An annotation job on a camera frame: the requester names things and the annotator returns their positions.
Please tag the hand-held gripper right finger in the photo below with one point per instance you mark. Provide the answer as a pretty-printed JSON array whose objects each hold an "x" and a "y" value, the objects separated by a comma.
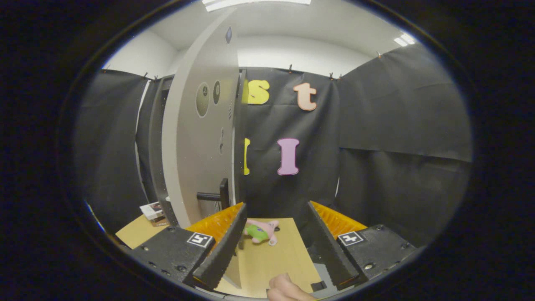
[{"x": 330, "y": 251}]

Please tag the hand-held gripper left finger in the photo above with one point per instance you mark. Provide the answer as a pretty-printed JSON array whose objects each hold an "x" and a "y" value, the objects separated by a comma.
[{"x": 217, "y": 251}]

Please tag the grey shoe cabinet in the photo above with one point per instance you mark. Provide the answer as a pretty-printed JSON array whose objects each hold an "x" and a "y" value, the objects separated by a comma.
[{"x": 155, "y": 159}]

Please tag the pink and green plush toy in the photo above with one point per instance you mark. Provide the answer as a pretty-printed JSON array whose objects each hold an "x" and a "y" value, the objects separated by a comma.
[{"x": 261, "y": 230}]

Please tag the small white box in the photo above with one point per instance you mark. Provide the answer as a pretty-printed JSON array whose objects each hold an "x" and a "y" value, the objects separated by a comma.
[{"x": 151, "y": 211}]

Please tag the black backdrop cloth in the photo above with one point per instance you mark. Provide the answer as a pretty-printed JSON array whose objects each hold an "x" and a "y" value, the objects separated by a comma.
[{"x": 397, "y": 125}]

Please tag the small ceiling light panel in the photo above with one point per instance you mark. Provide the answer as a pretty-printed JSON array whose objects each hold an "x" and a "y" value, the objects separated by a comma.
[{"x": 404, "y": 40}]

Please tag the large ceiling light panel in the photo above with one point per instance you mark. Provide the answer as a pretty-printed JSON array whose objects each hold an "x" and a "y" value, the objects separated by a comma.
[{"x": 255, "y": 3}]

